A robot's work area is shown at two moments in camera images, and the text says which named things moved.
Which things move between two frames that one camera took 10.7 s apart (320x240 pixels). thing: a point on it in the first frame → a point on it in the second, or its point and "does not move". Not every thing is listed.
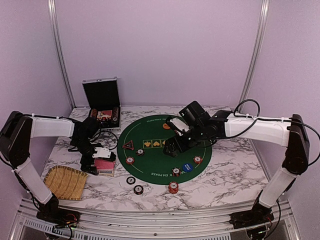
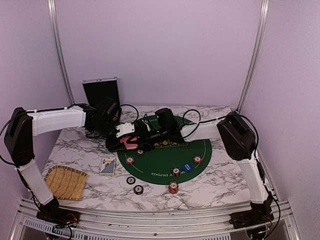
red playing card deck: x=104 y=166 → x=129 y=146
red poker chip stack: x=173 y=187 does not move
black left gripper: x=88 y=169 → x=117 y=145
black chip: x=176 y=171 does not move
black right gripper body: x=197 y=136 → x=154 y=138
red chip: x=130 y=160 does not move
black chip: x=130 y=180 does not move
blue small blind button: x=187 y=167 does not move
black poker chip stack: x=138 y=189 does not move
